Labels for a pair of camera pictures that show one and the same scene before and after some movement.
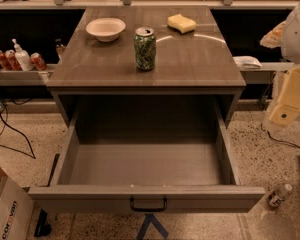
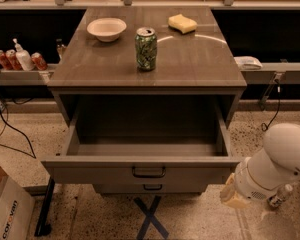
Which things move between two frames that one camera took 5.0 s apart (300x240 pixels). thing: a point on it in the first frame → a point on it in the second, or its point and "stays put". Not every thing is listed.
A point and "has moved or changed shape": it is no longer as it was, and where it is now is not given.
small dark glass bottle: (60, 49) stays put
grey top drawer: (157, 153) has moved or changed shape
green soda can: (145, 48) stays put
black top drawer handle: (148, 209) → (149, 176)
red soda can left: (0, 56) stays put
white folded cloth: (246, 62) stays put
